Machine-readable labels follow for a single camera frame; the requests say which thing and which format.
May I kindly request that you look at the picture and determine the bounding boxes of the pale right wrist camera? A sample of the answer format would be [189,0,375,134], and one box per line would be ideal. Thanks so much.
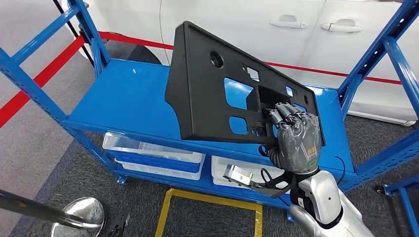
[223,164,253,187]

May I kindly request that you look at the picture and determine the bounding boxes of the yellow floor tape square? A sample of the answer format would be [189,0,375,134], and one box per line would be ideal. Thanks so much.
[154,188,263,237]

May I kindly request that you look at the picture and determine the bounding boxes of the white car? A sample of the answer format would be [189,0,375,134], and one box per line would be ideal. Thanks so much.
[60,0,419,126]

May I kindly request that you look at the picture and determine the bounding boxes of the chrome stanchion post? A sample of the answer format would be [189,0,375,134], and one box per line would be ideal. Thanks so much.
[0,189,104,230]

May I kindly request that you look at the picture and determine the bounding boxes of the black right camera bracket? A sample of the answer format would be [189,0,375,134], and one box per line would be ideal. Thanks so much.
[222,173,295,199]

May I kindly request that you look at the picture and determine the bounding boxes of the blue metal shelf rack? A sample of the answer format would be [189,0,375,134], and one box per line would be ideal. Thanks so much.
[0,0,419,222]

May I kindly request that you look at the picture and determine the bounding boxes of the red barrier belt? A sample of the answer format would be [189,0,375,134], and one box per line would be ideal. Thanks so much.
[0,35,86,129]
[98,31,403,86]

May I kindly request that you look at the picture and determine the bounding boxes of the chrome stanchion base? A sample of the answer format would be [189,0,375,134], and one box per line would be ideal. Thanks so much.
[50,197,107,237]

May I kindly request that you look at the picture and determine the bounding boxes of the white car door handle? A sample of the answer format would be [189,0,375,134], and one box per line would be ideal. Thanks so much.
[269,14,308,29]
[321,19,363,33]

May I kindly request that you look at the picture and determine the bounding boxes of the black plastic car part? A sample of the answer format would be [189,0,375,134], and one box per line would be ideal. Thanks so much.
[165,21,325,147]

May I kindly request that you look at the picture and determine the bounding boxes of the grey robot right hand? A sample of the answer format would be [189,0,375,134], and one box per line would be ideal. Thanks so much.
[261,102,323,176]

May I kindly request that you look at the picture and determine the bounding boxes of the black stanchion post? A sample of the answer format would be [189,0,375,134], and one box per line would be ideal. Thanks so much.
[52,0,95,68]

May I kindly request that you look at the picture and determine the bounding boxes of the blue wheeled shelf cart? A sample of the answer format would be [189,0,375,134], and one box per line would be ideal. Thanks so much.
[375,176,419,237]

